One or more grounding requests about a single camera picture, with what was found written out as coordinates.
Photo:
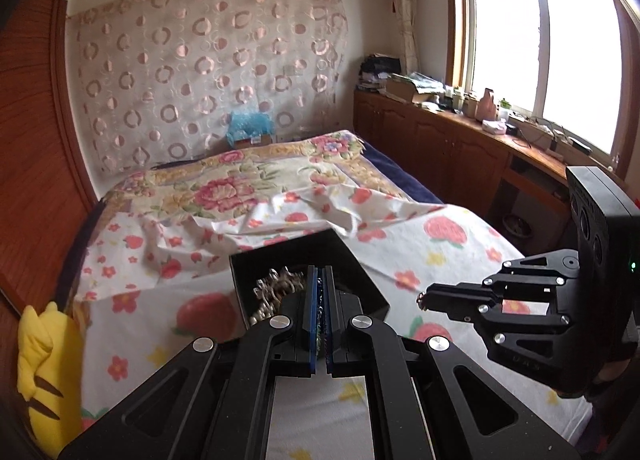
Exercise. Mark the white power strip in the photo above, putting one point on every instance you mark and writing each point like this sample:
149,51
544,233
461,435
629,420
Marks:
559,149

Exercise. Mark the pile of dark books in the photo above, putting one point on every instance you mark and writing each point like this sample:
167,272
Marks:
377,70

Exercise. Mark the white tissue pack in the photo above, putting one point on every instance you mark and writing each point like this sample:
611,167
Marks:
494,126

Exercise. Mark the brown wooden slatted panel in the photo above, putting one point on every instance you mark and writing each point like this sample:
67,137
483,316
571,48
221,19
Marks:
35,140

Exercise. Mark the dark blue mattress cover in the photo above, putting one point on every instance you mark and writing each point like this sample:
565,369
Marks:
400,180

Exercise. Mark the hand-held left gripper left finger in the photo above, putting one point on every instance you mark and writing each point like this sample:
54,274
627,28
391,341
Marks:
313,320

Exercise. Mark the flat cardboard box of papers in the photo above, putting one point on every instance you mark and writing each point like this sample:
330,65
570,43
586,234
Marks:
415,87

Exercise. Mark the small cardboard box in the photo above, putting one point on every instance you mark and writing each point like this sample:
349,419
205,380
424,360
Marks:
252,141

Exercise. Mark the floral blanket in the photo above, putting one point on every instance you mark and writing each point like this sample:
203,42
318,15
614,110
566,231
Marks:
225,190

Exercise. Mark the long wooden cabinet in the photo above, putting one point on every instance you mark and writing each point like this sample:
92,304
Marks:
450,150

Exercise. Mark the wooden framed window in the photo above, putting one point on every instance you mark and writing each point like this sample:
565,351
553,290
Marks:
540,40

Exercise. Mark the black jewelry box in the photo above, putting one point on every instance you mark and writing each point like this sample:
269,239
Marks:
300,250

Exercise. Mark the circle patterned wall cloth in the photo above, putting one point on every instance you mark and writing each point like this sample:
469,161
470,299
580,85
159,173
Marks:
200,65

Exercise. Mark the cream patterned window curtain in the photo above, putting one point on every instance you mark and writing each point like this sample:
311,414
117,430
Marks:
405,5

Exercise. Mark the blue plastic bag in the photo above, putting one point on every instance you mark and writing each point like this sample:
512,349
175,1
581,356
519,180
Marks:
250,125

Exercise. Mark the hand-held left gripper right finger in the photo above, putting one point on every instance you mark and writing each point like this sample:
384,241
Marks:
330,320

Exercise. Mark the yellow plush toy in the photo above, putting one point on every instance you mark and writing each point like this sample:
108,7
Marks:
45,370

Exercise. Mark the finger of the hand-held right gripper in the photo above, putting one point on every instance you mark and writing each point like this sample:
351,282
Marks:
540,350
525,267

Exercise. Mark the strawberry print bed sheet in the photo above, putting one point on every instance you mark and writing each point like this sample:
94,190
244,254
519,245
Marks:
200,260

